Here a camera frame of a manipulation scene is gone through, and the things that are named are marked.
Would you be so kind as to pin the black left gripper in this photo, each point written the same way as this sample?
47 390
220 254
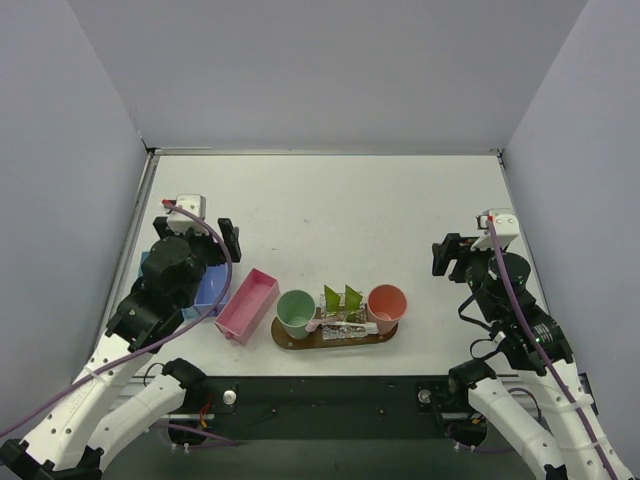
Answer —
213 245

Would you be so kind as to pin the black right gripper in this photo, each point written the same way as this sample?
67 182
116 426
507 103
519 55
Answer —
458 257

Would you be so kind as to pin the coral plastic cup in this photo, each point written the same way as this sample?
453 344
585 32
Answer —
386 305

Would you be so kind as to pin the green toothpaste tube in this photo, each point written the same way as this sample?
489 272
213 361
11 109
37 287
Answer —
352 303
332 303

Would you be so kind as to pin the green plastic cup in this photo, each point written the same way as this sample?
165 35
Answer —
295 309

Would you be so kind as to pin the white toothbrush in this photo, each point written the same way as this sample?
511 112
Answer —
369 328

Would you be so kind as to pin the pink toothbrush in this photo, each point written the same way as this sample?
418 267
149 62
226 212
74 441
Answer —
314 323

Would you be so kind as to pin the clear crystal toothbrush holder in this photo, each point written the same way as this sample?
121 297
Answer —
333 333

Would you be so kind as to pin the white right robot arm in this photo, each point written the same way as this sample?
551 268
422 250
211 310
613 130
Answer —
567 442

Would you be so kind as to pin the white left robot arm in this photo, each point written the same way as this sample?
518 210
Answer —
81 432

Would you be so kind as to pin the oval wooden tray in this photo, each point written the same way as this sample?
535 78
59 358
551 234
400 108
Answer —
314 340

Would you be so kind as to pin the pink plastic bin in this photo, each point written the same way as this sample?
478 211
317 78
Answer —
247 307

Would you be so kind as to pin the light blue plastic bin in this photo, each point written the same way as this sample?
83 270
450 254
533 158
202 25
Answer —
144 255

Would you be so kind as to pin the teal plastic bin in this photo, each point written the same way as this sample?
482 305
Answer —
190 314

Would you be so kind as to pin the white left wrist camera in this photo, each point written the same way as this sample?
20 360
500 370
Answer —
185 210

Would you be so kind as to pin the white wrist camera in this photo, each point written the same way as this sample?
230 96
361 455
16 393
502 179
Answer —
185 210
499 227

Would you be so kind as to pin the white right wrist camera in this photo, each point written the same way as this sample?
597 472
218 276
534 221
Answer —
499 227

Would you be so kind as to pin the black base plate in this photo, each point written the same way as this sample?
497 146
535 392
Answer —
328 408

